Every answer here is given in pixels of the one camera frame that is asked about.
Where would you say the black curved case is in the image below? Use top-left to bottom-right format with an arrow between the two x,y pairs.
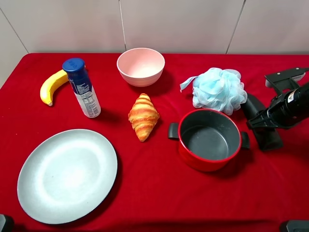
241,94 -> 283,151

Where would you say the yellow banana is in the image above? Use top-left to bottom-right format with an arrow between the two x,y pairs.
40,70 -> 68,106

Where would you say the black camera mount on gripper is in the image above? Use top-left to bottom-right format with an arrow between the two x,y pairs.
265,67 -> 309,96

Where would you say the grey round plate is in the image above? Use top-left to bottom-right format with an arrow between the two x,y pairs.
17,129 -> 118,224

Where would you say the blue mesh bath sponge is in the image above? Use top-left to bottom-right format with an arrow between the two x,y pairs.
180,68 -> 248,116

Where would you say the black base corner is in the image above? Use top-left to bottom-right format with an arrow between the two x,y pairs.
0,214 -> 14,232
280,220 -> 309,232

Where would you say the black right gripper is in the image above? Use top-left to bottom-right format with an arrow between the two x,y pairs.
247,83 -> 309,130

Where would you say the black base corner right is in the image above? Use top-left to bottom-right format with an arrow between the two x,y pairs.
280,220 -> 309,232

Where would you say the pink plastic bowl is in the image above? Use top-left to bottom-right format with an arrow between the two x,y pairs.
116,48 -> 165,87

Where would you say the red pot with black handles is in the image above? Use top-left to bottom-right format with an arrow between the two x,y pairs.
168,109 -> 250,172

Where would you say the blue capped spray can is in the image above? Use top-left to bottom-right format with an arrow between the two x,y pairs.
62,58 -> 101,118

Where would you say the black base corner left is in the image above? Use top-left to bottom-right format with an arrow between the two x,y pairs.
0,214 -> 14,232

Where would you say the toy croissant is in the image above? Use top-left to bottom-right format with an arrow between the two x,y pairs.
128,93 -> 160,142

